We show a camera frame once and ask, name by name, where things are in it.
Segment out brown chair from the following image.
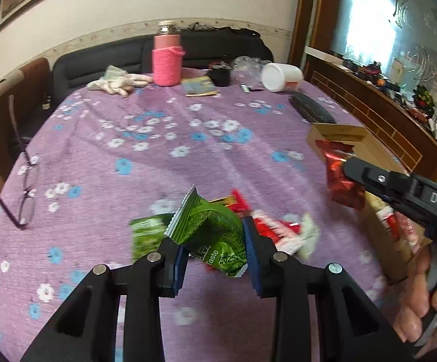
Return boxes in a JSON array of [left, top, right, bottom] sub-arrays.
[[0, 58, 50, 214]]

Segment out cardboard box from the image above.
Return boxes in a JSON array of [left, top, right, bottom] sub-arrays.
[[306, 122, 435, 286]]

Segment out black remote control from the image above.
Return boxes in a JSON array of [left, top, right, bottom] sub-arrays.
[[289, 91, 337, 125]]

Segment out white red snack packet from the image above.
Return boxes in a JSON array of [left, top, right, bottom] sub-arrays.
[[252, 211, 319, 262]]

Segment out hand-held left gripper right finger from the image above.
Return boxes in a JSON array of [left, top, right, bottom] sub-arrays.
[[241, 217, 411, 362]]

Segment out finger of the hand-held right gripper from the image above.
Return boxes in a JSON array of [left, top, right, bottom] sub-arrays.
[[343, 156, 421, 212]]

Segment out pink knit-sleeved bottle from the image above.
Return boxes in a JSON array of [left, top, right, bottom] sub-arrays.
[[151, 20, 185, 87]]

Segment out small black cup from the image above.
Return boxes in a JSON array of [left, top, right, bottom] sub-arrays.
[[207, 62, 236, 87]]

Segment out paper booklet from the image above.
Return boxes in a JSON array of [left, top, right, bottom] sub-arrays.
[[181, 76, 219, 97]]

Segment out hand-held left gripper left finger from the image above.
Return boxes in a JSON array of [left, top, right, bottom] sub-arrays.
[[20, 239, 190, 362]]

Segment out person's right hand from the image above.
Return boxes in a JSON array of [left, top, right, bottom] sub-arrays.
[[393, 242, 437, 344]]

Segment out purple floral tablecloth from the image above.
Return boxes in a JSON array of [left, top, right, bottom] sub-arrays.
[[0, 68, 401, 362]]

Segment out white plastic jar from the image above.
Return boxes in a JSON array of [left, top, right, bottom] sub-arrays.
[[260, 62, 304, 93]]

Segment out dark red snack packet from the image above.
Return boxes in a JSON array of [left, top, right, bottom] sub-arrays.
[[315, 139, 367, 211]]

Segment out white cloth gloves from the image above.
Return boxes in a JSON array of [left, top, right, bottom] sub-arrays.
[[86, 65, 153, 97]]

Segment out bright red snack packet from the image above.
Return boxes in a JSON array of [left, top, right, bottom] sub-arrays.
[[208, 189, 252, 212]]

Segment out wooden cabinet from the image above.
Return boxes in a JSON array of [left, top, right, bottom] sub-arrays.
[[288, 0, 437, 183]]

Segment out green snack packet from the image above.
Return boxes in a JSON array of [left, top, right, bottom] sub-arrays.
[[163, 184, 250, 278], [130, 214, 174, 262]]

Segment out black sofa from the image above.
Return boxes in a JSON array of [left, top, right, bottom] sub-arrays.
[[50, 27, 274, 107]]

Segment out clear plastic bag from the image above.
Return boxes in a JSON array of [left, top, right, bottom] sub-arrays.
[[233, 55, 274, 75]]

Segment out eyeglasses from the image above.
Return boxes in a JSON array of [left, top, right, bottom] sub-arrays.
[[0, 150, 41, 229]]

